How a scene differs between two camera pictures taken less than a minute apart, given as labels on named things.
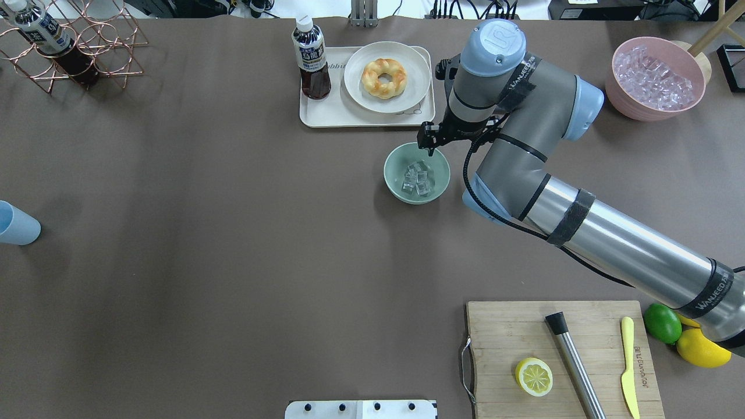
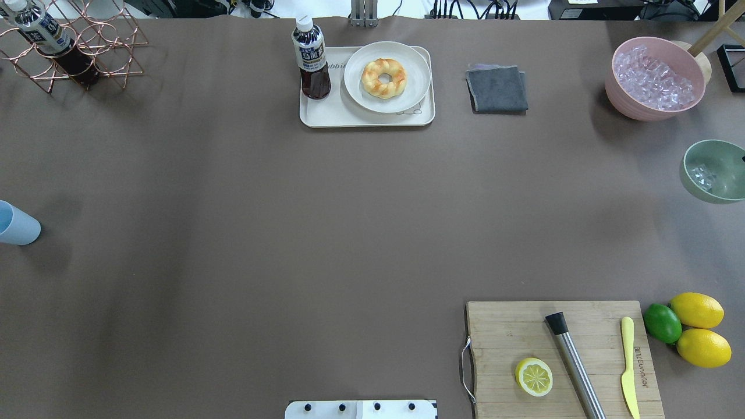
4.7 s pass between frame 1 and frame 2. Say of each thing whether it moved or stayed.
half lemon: stayed
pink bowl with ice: stayed
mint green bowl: moved
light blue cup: stayed
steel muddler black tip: stayed
